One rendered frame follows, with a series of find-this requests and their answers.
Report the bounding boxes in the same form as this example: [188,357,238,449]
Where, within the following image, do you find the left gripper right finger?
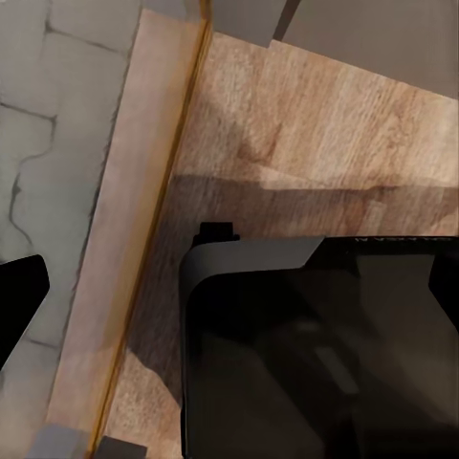
[428,253,459,332]

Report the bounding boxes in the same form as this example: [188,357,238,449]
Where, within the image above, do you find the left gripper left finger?
[0,254,50,369]

